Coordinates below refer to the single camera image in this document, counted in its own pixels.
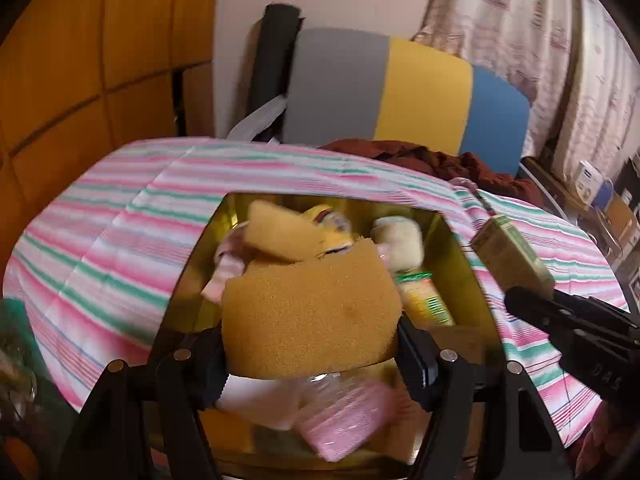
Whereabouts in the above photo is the patterned cream curtain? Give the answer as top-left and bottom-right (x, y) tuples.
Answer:
(410, 0), (640, 181)

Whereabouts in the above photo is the rounded tan sponge block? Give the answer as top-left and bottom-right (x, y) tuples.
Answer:
(247, 200), (321, 263)

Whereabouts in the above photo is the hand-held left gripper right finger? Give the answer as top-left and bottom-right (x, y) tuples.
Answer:
(397, 312), (576, 480)

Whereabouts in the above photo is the black rolled mat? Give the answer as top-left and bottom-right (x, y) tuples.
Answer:
(247, 4), (306, 136)

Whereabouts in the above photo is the white blue carton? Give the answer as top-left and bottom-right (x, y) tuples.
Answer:
(572, 160), (601, 202)

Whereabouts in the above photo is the blue plastic item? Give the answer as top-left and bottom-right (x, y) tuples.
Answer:
(592, 180), (614, 211)

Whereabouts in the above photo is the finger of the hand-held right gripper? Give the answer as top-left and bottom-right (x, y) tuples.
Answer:
(504, 286), (640, 357)

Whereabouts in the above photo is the gold tin tray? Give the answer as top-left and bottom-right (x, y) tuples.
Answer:
(145, 190), (508, 480)

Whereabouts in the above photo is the pink green striped tablecloth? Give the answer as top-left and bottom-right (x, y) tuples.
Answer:
(2, 137), (631, 446)

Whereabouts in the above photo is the green translucent bag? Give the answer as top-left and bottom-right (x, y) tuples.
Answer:
(0, 297), (76, 480)

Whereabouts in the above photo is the wooden wardrobe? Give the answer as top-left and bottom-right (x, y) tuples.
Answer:
(0, 0), (221, 241)

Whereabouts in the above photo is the yellow cloth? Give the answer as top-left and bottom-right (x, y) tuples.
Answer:
(300, 204), (356, 259)

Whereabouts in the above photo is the cream towel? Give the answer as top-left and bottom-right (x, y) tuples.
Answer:
(371, 216), (425, 274)

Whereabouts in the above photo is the pink striped sock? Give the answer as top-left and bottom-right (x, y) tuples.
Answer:
(200, 225), (256, 306)

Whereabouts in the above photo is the cardboard box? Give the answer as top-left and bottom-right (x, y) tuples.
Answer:
(600, 195), (640, 257)

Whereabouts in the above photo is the grey yellow blue cushion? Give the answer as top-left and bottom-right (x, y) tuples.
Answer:
(280, 27), (532, 181)

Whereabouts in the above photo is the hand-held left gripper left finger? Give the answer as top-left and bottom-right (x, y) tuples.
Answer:
(57, 327), (231, 480)

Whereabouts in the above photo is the pink pad packet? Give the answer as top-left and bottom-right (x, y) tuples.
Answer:
(294, 377), (399, 463)

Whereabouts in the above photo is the white plastic wrap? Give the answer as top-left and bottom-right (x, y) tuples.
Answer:
(225, 95), (289, 144)

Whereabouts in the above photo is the white sponge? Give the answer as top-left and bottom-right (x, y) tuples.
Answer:
(216, 372), (311, 432)

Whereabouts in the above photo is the large coarse brown sponge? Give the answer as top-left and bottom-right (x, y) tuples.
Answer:
(221, 240), (402, 380)

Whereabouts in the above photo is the person's right hand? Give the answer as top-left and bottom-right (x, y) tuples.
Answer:
(575, 405), (640, 479)

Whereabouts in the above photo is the brown jacket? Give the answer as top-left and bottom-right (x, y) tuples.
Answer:
(317, 139), (541, 201)

